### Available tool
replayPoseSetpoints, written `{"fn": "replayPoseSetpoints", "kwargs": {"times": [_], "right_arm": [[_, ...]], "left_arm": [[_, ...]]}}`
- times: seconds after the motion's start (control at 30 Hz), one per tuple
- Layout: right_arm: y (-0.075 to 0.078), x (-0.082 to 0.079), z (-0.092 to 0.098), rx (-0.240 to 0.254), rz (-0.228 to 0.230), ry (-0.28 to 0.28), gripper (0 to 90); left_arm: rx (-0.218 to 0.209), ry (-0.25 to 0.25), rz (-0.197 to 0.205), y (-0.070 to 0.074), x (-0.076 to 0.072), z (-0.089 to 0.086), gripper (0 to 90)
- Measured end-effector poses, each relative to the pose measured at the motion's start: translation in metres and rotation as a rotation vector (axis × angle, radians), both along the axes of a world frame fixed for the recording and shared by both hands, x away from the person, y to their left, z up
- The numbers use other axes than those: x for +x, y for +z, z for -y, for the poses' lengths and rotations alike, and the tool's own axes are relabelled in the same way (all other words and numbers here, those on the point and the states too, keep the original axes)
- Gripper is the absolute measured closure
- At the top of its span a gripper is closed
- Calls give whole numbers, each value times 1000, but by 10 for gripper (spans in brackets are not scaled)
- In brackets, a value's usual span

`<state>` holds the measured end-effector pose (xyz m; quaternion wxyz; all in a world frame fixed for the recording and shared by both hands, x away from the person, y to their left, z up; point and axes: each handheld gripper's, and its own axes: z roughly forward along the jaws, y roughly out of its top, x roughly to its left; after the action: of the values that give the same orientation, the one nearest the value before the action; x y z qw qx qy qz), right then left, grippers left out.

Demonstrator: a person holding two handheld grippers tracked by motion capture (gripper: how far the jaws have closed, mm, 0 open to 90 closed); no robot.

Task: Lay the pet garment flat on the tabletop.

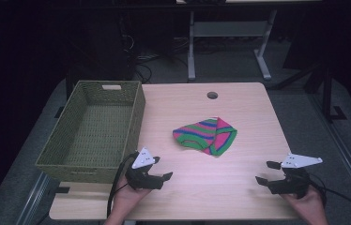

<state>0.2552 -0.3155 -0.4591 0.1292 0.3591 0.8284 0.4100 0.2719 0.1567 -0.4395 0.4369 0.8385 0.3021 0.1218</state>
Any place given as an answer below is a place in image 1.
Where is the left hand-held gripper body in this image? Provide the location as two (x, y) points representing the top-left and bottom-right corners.
(124, 146), (165, 191)

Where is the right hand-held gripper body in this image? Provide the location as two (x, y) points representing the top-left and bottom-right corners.
(267, 152), (324, 200)

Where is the pink green blue striped cloth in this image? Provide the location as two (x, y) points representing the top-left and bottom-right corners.
(172, 116), (238, 158)

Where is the green woven basket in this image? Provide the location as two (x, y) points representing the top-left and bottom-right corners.
(35, 80), (146, 185)

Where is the person's left hand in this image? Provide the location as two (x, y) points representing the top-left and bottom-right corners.
(113, 175), (153, 219)

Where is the person's right hand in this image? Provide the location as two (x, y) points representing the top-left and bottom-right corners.
(281, 185), (328, 219)

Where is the black metal stand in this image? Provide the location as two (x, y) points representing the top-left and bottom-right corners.
(301, 64), (348, 124)

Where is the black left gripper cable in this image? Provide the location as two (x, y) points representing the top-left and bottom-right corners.
(106, 152), (138, 218)

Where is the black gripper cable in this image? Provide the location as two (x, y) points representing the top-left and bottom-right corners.
(306, 173), (351, 222)
(106, 152), (138, 218)

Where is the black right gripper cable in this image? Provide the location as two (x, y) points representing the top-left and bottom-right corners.
(306, 173), (351, 222)

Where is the metal floor rail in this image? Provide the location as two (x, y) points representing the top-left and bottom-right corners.
(307, 92), (351, 218)
(15, 172), (52, 225)

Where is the bundle of floor cables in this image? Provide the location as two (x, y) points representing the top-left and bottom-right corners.
(118, 15), (191, 84)

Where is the white metal desk frame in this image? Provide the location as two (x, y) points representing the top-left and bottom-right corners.
(186, 8), (279, 83)

